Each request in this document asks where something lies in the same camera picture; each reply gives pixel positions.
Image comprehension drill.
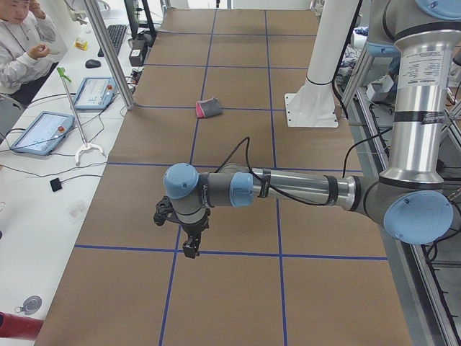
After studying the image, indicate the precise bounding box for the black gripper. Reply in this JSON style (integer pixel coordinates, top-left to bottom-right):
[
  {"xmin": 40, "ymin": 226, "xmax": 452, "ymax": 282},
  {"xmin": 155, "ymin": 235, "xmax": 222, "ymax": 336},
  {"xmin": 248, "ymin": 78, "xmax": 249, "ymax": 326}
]
[{"xmin": 181, "ymin": 215, "xmax": 209, "ymax": 258}]

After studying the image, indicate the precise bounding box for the pink and grey towel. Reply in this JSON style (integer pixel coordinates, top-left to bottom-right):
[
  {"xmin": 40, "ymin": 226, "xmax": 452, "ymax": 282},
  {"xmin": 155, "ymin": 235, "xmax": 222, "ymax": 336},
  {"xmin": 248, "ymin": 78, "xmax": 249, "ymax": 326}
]
[{"xmin": 195, "ymin": 97, "xmax": 223, "ymax": 119}]

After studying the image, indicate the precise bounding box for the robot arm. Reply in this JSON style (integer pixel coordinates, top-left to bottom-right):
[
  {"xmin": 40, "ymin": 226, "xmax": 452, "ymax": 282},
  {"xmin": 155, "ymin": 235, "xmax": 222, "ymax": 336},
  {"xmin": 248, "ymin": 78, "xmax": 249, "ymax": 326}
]
[{"xmin": 153, "ymin": 1, "xmax": 460, "ymax": 258}]

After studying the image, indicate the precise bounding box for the small black square pad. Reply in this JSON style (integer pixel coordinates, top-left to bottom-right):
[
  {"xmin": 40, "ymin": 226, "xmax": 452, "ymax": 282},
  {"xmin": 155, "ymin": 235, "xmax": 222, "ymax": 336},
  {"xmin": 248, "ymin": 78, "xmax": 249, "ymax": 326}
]
[{"xmin": 50, "ymin": 177, "xmax": 63, "ymax": 192}]

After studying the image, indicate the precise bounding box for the silver round tape dispenser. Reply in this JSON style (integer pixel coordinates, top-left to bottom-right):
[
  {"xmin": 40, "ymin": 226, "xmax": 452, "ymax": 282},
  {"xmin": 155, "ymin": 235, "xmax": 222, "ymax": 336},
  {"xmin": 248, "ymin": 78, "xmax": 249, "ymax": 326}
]
[{"xmin": 14, "ymin": 295, "xmax": 42, "ymax": 315}]

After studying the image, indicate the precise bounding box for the far blue teach pendant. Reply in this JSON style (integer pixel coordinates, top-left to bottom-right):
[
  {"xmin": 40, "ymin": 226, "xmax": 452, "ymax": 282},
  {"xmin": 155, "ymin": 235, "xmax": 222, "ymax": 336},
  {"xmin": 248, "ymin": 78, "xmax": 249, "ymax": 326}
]
[{"xmin": 73, "ymin": 77, "xmax": 117, "ymax": 111}]

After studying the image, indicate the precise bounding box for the blue teach pendant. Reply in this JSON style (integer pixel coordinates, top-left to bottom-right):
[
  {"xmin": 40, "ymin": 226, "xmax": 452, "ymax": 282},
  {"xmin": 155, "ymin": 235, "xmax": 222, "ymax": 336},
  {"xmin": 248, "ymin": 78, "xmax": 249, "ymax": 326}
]
[
  {"xmin": 73, "ymin": 77, "xmax": 117, "ymax": 111},
  {"xmin": 12, "ymin": 111, "xmax": 75, "ymax": 156}
]

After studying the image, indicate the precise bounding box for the near blue teach pendant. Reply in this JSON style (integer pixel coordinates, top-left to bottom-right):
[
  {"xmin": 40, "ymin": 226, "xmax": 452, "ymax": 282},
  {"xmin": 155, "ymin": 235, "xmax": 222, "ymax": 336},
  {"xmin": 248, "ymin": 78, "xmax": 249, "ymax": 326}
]
[{"xmin": 12, "ymin": 111, "xmax": 75, "ymax": 156}]

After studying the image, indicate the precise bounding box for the black box with label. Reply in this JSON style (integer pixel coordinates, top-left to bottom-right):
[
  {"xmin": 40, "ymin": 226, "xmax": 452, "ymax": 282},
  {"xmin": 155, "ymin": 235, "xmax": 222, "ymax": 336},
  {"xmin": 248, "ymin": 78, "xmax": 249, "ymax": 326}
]
[{"xmin": 129, "ymin": 33, "xmax": 155, "ymax": 67}]

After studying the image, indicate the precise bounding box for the red cylinder object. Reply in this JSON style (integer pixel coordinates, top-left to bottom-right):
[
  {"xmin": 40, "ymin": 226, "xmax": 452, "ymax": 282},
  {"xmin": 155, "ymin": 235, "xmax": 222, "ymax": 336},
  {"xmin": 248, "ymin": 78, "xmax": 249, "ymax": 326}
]
[{"xmin": 0, "ymin": 312, "xmax": 44, "ymax": 341}]

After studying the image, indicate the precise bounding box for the black computer mouse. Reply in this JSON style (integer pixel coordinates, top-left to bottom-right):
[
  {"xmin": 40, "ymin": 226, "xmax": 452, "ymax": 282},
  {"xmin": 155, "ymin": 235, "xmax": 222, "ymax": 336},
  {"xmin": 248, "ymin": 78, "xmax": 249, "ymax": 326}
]
[{"xmin": 85, "ymin": 59, "xmax": 102, "ymax": 69}]

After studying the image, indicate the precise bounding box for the white reacher grabber tool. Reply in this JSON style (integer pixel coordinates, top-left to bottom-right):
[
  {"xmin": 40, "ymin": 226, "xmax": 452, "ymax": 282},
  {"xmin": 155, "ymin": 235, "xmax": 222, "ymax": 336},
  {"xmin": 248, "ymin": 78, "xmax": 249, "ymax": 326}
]
[{"xmin": 57, "ymin": 67, "xmax": 105, "ymax": 167}]

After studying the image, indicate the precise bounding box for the black keyboard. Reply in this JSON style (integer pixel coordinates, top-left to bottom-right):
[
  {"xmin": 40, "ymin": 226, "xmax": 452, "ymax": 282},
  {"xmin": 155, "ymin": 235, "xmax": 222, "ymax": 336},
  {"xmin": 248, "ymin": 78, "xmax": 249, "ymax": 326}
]
[{"xmin": 107, "ymin": 24, "xmax": 127, "ymax": 55}]

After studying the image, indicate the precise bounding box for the yellow snack packet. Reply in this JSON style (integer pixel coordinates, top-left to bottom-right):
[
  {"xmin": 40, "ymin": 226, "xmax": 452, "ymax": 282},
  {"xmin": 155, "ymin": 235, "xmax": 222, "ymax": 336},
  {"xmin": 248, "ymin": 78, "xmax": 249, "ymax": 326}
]
[{"xmin": 74, "ymin": 37, "xmax": 88, "ymax": 51}]

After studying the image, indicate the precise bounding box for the seated person white shirt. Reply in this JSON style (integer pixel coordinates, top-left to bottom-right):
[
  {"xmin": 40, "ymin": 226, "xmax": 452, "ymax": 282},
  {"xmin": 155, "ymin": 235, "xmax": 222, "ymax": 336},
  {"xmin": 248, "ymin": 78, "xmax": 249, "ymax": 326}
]
[{"xmin": 1, "ymin": 1, "xmax": 58, "ymax": 105}]

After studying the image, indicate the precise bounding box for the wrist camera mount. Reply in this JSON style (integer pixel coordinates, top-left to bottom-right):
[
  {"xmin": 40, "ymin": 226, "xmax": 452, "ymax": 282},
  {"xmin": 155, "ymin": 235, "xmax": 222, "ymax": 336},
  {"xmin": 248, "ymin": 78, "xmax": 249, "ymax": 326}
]
[{"xmin": 153, "ymin": 195, "xmax": 178, "ymax": 226}]

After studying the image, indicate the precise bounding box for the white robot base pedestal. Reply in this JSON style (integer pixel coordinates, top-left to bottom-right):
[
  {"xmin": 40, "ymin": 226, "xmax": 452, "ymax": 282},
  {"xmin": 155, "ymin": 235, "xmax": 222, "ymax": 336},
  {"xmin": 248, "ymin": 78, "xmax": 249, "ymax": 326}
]
[{"xmin": 285, "ymin": 0, "xmax": 361, "ymax": 128}]

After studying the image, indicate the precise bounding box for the aluminium side frame rail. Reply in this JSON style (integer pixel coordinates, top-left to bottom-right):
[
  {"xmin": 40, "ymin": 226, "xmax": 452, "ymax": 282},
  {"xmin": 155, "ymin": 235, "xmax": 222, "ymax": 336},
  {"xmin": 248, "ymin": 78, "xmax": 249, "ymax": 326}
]
[{"xmin": 342, "ymin": 50, "xmax": 460, "ymax": 345}]

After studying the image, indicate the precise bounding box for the aluminium frame post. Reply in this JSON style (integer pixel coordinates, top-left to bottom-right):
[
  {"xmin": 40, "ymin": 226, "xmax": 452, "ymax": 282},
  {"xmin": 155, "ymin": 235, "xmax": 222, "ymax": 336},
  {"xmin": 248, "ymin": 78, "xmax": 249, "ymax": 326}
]
[{"xmin": 83, "ymin": 0, "xmax": 134, "ymax": 110}]

